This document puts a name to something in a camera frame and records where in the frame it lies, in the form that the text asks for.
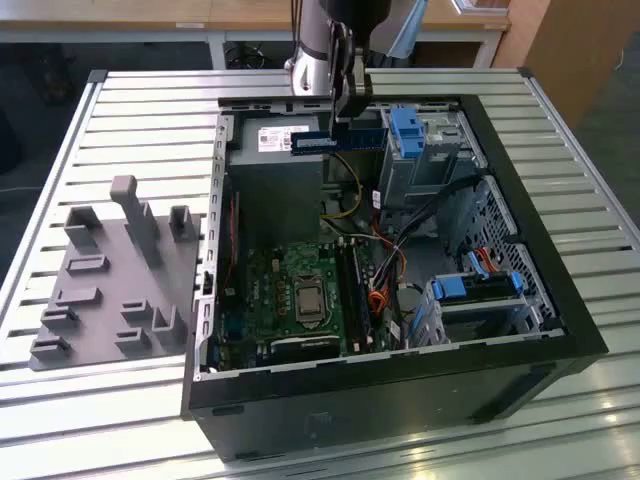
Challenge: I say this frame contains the blue RAM stick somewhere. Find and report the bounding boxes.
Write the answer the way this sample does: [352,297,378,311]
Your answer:
[291,127,389,154]

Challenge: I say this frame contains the black RAM slot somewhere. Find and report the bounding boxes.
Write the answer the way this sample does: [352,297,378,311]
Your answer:
[348,242,374,349]
[333,238,357,354]

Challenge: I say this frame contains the blue disk carrier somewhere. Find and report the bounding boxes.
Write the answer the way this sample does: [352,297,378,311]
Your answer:
[391,107,426,159]
[430,272,524,302]

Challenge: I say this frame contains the silver drive cage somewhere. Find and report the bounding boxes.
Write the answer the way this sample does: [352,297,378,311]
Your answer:
[377,107,489,211]

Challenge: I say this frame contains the gray power supply unit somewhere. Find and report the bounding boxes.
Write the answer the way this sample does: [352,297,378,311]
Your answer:
[227,117,326,251]

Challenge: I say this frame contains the metal CPU socket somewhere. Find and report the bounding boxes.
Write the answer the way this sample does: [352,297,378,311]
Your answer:
[290,273,334,329]

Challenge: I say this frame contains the wooden top desk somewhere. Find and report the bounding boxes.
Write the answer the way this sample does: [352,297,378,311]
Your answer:
[0,0,511,69]

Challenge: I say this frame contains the green motherboard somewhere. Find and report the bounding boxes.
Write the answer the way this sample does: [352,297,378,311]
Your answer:
[212,239,401,371]

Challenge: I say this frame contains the wooden cabinet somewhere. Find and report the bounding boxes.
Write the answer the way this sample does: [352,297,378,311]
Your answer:
[492,0,640,131]

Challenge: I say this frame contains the round gray speaker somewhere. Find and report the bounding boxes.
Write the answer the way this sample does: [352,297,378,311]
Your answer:
[396,281,427,316]

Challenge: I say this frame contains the silver CPU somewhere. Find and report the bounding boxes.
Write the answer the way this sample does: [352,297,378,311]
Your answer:
[295,287,326,324]

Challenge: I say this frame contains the black graphics card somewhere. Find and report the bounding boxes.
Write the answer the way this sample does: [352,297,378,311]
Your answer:
[268,335,342,362]

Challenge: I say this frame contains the black PC case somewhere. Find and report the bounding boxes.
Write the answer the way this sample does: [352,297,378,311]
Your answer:
[180,94,610,464]

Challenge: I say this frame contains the gray parts rack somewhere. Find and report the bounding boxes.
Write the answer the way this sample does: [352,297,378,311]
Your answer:
[29,174,204,372]

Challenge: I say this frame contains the yellow black wires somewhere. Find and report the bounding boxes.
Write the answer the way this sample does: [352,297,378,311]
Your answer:
[319,152,364,221]

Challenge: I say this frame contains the black wire bundle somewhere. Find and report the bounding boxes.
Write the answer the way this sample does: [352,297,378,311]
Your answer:
[372,174,481,296]

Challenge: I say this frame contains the orange yellow wire bundle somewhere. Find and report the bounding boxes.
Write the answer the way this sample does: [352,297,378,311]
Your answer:
[368,234,407,317]

